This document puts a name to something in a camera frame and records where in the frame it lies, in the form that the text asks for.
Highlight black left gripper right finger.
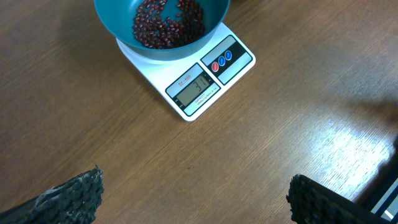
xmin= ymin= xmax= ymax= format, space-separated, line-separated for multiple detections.
xmin=286 ymin=174 xmax=382 ymax=224

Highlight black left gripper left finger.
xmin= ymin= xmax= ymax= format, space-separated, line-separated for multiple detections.
xmin=1 ymin=167 xmax=104 ymax=224

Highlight white digital kitchen scale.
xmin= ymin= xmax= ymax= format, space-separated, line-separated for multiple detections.
xmin=117 ymin=23 xmax=256 ymax=121

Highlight blue-grey bowl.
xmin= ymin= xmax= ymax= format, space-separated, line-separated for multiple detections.
xmin=94 ymin=0 xmax=231 ymax=61

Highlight red beans in bowl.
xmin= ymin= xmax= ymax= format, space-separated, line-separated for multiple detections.
xmin=132 ymin=0 xmax=205 ymax=50

